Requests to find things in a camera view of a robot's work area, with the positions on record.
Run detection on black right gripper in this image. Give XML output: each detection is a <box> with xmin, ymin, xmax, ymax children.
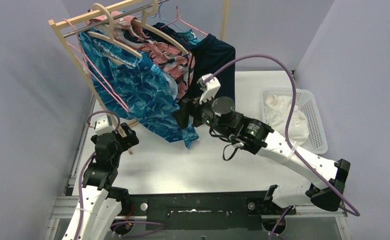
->
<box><xmin>172</xmin><ymin>88</ymin><xmax>232</xmax><ymax>138</ymax></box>

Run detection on blue shark print shorts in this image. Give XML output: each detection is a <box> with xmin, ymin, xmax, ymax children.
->
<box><xmin>78</xmin><ymin>32</ymin><xmax>199</xmax><ymax>148</ymax></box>

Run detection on white shorts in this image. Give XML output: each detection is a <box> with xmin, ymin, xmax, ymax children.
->
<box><xmin>264</xmin><ymin>94</ymin><xmax>310</xmax><ymax>145</ymax></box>

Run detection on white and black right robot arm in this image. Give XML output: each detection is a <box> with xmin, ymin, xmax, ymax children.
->
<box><xmin>173</xmin><ymin>96</ymin><xmax>350</xmax><ymax>214</ymax></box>

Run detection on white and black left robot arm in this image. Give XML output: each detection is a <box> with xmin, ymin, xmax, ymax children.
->
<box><xmin>63</xmin><ymin>122</ymin><xmax>139</xmax><ymax>240</ymax></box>

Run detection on navy blue shorts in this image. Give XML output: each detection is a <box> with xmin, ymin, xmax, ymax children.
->
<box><xmin>153</xmin><ymin>22</ymin><xmax>236</xmax><ymax>100</ymax></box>

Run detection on wooden hanger rear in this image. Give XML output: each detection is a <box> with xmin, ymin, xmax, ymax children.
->
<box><xmin>131</xmin><ymin>0</ymin><xmax>189</xmax><ymax>55</ymax></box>

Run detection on wooden hanger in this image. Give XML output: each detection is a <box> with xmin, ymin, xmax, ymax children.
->
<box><xmin>83</xmin><ymin>2</ymin><xmax>143</xmax><ymax>59</ymax></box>
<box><xmin>131</xmin><ymin>0</ymin><xmax>189</xmax><ymax>55</ymax></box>

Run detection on pink floral shorts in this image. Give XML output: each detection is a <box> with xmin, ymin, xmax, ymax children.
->
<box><xmin>85</xmin><ymin>9</ymin><xmax>196</xmax><ymax>100</ymax></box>

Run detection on wooden hanger front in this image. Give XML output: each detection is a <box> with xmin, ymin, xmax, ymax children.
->
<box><xmin>83</xmin><ymin>2</ymin><xmax>143</xmax><ymax>59</ymax></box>

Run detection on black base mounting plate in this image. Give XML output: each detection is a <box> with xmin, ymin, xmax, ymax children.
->
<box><xmin>130</xmin><ymin>191</ymin><xmax>284</xmax><ymax>231</ymax></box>

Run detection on white plastic basket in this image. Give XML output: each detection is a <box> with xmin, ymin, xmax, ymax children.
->
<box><xmin>261</xmin><ymin>87</ymin><xmax>328</xmax><ymax>155</ymax></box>

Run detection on wooden clothes rack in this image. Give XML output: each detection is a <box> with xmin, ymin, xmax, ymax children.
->
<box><xmin>48</xmin><ymin>0</ymin><xmax>231</xmax><ymax>156</ymax></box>

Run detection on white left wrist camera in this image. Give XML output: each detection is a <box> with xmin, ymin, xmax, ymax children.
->
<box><xmin>90</xmin><ymin>115</ymin><xmax>115</xmax><ymax>135</ymax></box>

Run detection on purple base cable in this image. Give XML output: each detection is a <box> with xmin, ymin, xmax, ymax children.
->
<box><xmin>110</xmin><ymin>215</ymin><xmax>166</xmax><ymax>239</ymax></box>

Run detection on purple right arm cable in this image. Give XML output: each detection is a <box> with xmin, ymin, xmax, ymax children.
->
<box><xmin>203</xmin><ymin>54</ymin><xmax>361</xmax><ymax>218</ymax></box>

